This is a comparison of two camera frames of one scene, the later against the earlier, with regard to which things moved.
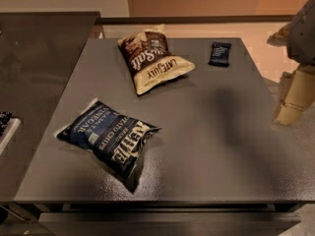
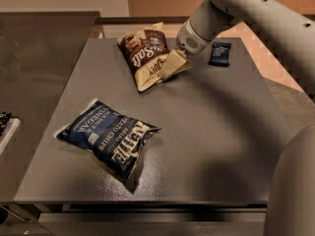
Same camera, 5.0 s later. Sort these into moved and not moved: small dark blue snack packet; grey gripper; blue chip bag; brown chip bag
Moved: grey gripper
Not moved: small dark blue snack packet; blue chip bag; brown chip bag
